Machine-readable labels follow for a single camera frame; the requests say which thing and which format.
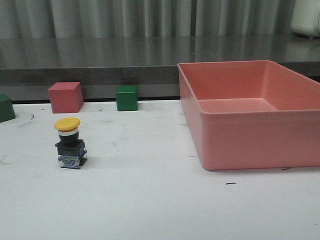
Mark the yellow push button switch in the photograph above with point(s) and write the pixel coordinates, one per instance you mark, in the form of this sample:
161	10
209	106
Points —
71	150

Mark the green cube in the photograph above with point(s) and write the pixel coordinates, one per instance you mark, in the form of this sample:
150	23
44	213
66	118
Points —
127	98

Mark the pink plastic bin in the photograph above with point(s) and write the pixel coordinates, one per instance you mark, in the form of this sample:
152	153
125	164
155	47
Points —
251	114

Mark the pink cube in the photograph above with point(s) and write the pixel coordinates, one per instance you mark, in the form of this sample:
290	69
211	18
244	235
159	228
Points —
66	97

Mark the grey stone counter ledge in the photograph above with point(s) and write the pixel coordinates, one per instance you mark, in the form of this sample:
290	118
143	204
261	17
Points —
28	67

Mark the green block at left edge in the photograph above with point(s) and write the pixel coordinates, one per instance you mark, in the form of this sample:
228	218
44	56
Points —
6	109

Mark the white appliance in background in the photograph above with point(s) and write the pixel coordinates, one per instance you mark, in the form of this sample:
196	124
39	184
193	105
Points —
306	18

